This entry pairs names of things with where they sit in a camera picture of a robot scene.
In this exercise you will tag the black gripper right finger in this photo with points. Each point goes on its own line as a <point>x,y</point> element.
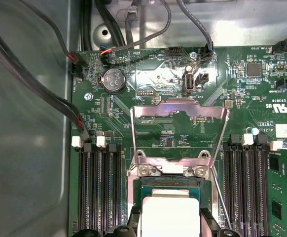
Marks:
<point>213,224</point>

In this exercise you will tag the RAM slot with black clips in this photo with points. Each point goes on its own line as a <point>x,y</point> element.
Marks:
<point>261,140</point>
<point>87,148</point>
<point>234,140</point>
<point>112,148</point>

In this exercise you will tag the black square chip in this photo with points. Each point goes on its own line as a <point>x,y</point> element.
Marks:
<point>253,69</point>

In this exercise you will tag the internal USB port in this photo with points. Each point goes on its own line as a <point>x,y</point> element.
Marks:
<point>189,84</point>

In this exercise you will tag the green RAM stick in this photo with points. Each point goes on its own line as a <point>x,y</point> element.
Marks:
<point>280,187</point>

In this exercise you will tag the black open PC case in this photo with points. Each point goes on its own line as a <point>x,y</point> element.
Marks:
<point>232,24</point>

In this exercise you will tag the white board sticker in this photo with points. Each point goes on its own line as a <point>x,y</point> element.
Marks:
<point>283,130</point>

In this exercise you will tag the silver CPU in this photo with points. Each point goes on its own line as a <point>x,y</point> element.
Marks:
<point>170,217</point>

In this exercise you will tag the metal locking lever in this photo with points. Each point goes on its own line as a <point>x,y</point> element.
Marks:
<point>221,197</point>

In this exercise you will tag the silver coin cell battery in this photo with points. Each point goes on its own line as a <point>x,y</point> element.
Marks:
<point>114,81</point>

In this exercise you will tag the silver board screw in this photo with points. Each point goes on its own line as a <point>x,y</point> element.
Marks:
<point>192,55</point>
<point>88,96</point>

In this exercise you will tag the metal socket cover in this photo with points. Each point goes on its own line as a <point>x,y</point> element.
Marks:
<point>180,108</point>

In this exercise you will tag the green motherboard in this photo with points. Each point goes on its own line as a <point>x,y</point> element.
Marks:
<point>244,98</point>

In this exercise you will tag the CPU socket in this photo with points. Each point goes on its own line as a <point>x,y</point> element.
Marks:
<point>130,192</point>

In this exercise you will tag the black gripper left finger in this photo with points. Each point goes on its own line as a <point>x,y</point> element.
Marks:
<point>133,217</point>

